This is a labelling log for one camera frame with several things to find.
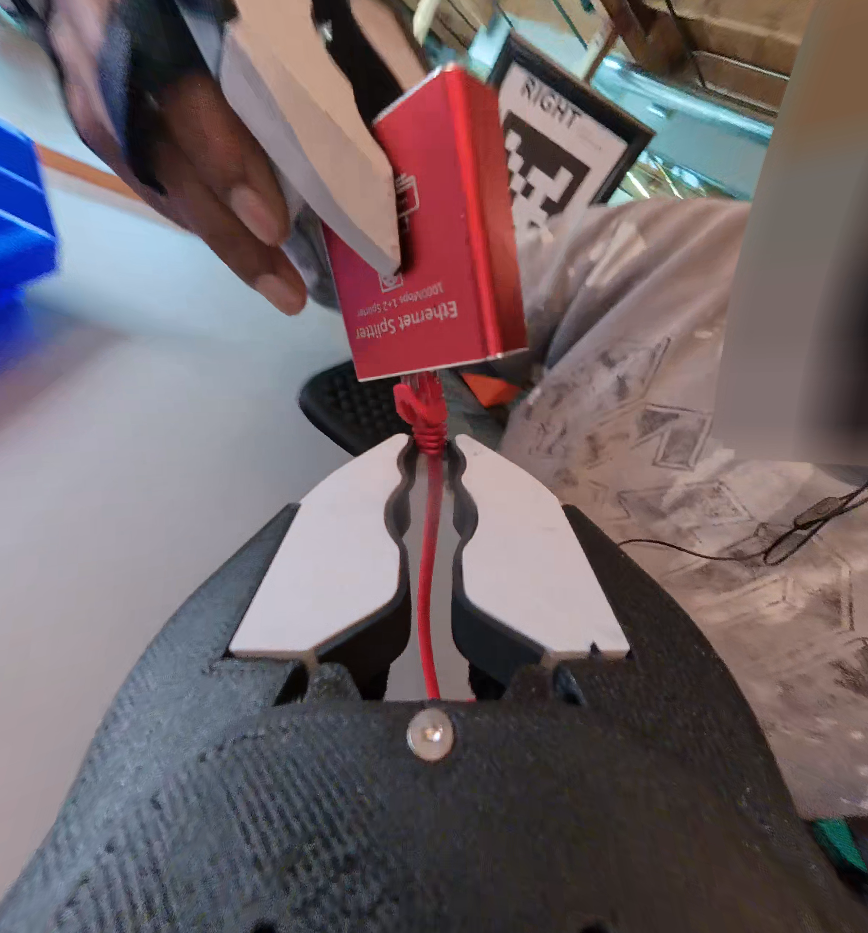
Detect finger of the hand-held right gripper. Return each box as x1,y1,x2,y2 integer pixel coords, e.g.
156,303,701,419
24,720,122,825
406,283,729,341
350,0,429,112
219,0,404,277

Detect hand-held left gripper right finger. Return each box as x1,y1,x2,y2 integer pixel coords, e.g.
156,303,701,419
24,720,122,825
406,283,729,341
450,434,631,663

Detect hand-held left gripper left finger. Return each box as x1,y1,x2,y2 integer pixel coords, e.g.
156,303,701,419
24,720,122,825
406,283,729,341
228,433,413,661

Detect red ethernet cable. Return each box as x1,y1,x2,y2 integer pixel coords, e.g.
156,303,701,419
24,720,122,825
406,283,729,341
392,372,451,703

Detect red ethernet splitter box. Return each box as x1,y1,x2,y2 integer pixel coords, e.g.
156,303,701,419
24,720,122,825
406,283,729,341
324,64,529,383

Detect blue plastic bin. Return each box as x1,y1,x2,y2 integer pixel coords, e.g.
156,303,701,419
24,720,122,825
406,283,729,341
0,102,61,329

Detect person's right hand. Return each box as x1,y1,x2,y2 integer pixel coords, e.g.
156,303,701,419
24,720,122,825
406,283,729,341
48,0,311,316

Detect person's splotched grey hoodie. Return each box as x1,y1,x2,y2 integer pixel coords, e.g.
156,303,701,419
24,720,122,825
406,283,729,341
499,197,868,821

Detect black framed marker sign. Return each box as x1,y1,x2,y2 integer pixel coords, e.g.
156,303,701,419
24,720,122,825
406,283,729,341
488,33,657,236

